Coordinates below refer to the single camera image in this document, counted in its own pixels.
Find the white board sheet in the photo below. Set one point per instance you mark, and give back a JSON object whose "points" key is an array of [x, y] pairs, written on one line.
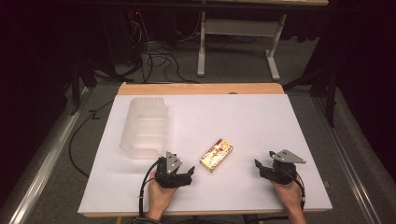
{"points": [[236, 124]]}

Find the translucent plastic storage container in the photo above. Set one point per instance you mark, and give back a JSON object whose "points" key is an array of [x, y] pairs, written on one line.
{"points": [[144, 130]]}

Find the wooden table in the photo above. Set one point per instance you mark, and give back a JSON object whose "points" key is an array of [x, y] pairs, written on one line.
{"points": [[199, 89]]}

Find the white metal desk frame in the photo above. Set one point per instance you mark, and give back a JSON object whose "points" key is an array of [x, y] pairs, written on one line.
{"points": [[239, 27]]}

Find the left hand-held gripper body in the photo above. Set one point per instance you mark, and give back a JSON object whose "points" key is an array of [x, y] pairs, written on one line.
{"points": [[169, 180]]}

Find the person's left hand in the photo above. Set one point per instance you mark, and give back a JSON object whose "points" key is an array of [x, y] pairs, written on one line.
{"points": [[159, 196]]}

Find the yellow and red printed box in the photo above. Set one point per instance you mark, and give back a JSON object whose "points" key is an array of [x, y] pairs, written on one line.
{"points": [[216, 155]]}

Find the grey metal floor rail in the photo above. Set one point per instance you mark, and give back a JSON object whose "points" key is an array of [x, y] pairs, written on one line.
{"points": [[40, 168], [348, 161]]}

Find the black tripod stand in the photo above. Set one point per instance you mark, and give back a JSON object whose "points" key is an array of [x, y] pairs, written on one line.
{"points": [[79, 74], [330, 93]]}

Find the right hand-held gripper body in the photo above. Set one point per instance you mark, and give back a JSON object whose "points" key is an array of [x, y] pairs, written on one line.
{"points": [[283, 169]]}

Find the person's right hand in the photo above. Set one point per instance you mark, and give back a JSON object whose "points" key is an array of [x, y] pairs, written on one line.
{"points": [[288, 194]]}

